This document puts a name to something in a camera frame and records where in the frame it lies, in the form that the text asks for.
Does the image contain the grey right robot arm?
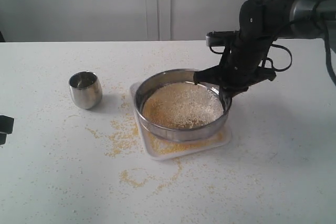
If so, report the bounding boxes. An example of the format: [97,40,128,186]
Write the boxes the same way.
[193,0,335,97]

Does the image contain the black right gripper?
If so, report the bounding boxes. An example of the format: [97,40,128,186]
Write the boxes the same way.
[193,35,276,109]

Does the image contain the white cabinet doors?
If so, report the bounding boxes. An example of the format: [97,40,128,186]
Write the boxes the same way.
[1,0,246,42]

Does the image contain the stainless steel cup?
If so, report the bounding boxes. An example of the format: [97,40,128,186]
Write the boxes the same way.
[68,71,103,110]

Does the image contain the round stainless steel sieve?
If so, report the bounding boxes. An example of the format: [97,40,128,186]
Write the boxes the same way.
[133,69,232,143]

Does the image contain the white plastic tray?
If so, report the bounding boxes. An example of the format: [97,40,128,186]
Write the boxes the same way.
[134,82,232,161]

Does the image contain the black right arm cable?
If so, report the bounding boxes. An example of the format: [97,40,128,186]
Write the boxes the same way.
[208,0,336,86]

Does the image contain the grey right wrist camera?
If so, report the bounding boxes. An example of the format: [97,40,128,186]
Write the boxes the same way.
[206,31,238,47]

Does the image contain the yellow sieved grain pile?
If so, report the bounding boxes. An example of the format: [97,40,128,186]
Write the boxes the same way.
[144,132,228,156]

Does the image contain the yellow and white grain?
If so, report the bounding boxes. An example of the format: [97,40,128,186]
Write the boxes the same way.
[142,83,224,129]

